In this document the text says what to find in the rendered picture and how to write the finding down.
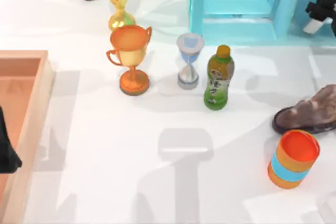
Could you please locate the grey and blue hourglass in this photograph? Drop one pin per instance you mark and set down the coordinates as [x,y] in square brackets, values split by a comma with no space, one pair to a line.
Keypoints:
[188,62]

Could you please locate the green bottle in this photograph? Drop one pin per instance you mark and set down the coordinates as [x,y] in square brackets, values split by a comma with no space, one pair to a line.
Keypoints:
[218,82]

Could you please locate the light blue rack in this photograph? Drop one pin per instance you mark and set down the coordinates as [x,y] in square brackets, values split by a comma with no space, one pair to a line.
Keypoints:
[236,22]

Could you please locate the orange and blue cup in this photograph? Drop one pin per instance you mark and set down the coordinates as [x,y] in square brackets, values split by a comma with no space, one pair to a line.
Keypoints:
[291,163]

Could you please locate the brown shoe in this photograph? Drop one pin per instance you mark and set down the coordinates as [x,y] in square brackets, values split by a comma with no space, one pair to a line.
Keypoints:
[312,113]

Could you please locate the salmon shallow box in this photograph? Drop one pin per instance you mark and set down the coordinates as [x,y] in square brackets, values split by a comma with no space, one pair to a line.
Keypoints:
[21,82]

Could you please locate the black and white spray bottle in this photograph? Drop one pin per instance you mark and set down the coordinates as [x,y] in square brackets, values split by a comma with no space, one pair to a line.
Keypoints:
[321,9]

